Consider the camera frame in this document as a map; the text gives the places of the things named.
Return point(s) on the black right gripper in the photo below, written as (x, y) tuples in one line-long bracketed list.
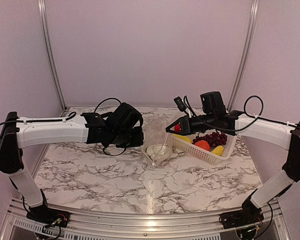
[(186, 127)]

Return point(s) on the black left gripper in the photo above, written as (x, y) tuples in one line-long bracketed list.
[(138, 140)]

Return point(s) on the red bell pepper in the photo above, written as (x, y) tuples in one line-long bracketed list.
[(177, 128)]

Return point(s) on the orange tangerine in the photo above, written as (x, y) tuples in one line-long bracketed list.
[(203, 144)]

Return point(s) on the clear zip top bag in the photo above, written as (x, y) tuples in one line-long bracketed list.
[(154, 134)]

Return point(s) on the white green cabbage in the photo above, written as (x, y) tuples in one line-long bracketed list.
[(159, 152)]

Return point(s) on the yellow lemon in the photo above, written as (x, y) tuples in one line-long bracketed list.
[(219, 150)]

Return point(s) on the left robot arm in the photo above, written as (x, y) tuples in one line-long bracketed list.
[(18, 133)]

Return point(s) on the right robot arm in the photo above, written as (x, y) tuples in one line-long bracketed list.
[(274, 144)]

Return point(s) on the yellow banana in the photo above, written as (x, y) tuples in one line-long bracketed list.
[(182, 138)]

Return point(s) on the white plastic basket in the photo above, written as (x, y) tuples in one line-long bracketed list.
[(202, 154)]

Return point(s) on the purple grape bunch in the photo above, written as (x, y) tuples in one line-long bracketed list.
[(214, 139)]

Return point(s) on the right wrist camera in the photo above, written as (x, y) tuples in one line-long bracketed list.
[(180, 104)]

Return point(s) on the front aluminium rail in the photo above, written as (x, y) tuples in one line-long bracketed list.
[(97, 225)]

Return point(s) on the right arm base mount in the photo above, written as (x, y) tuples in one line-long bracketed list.
[(238, 218)]

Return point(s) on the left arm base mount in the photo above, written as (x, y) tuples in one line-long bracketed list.
[(48, 218)]

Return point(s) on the right aluminium frame post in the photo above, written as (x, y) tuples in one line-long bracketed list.
[(248, 42)]

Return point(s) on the aluminium frame post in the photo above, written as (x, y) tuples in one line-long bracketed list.
[(248, 42), (50, 55)]

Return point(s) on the left aluminium frame post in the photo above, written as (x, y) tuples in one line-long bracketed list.
[(50, 55)]

